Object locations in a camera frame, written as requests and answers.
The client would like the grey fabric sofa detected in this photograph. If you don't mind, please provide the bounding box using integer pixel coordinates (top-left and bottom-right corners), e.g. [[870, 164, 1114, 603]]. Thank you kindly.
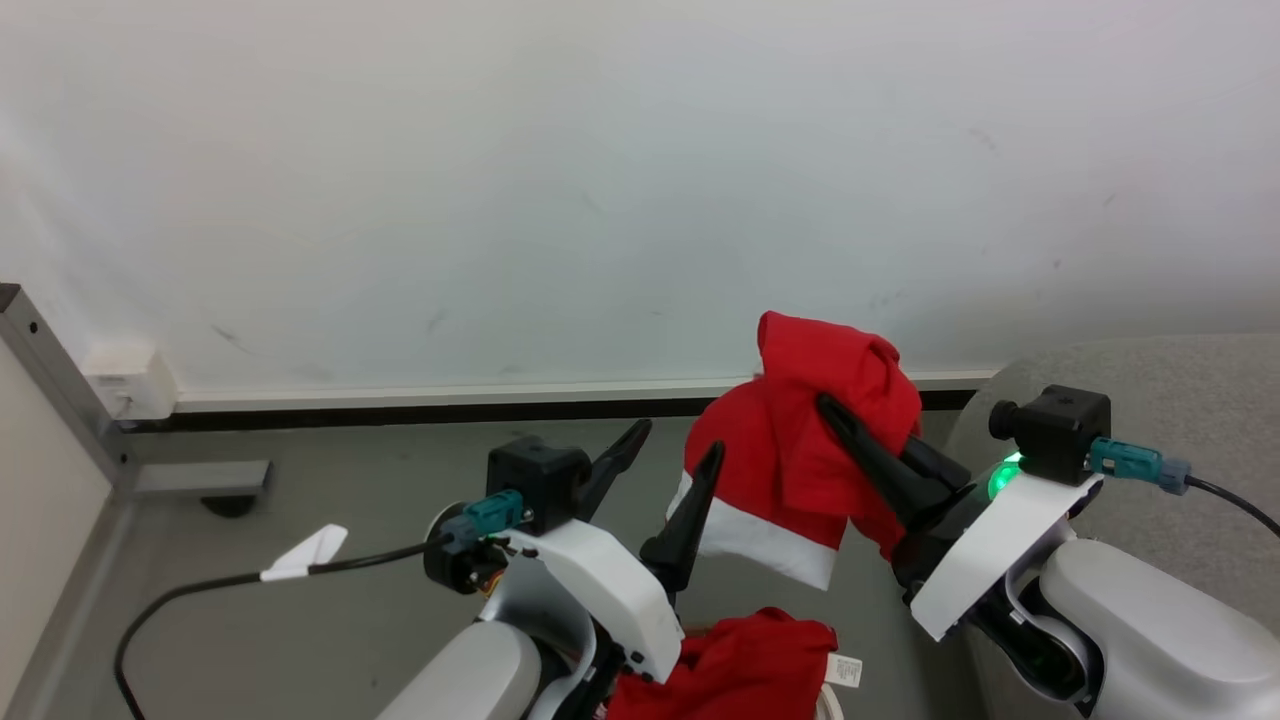
[[940, 333, 1280, 720]]

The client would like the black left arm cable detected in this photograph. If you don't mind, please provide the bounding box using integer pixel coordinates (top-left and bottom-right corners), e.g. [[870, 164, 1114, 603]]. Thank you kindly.
[[113, 489, 528, 720]]

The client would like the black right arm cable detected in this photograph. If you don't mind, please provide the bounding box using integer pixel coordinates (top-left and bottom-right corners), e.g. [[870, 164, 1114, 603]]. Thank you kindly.
[[1088, 437, 1280, 539]]

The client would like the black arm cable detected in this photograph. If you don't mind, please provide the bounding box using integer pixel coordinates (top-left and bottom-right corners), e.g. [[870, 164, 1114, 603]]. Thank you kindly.
[[1088, 437, 1280, 539], [113, 489, 528, 720]]

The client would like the red garment with label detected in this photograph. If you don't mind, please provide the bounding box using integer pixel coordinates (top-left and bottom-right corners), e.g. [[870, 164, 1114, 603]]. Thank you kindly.
[[604, 607, 865, 720]]

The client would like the red garment with white band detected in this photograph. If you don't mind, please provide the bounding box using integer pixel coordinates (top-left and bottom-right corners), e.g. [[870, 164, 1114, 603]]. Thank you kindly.
[[666, 311, 924, 592]]

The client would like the grey metal table leg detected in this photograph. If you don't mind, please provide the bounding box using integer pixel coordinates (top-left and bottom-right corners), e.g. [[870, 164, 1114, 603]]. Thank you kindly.
[[0, 283, 273, 720]]

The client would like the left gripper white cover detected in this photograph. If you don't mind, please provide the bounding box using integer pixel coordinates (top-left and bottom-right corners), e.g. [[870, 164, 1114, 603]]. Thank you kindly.
[[422, 419, 727, 685]]

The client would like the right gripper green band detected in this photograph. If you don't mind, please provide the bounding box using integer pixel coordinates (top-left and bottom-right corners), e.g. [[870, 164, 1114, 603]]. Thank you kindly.
[[816, 393, 1105, 642]]

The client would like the white wall socket box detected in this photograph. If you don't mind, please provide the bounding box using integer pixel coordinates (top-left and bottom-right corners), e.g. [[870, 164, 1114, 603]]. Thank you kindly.
[[82, 346, 181, 422]]

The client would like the white paper cable tag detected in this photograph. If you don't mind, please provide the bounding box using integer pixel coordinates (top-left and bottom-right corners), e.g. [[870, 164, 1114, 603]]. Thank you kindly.
[[260, 524, 350, 583]]

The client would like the white and black baseboard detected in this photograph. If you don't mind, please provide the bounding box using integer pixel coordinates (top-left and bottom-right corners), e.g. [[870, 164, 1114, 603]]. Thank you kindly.
[[118, 371, 1004, 434]]

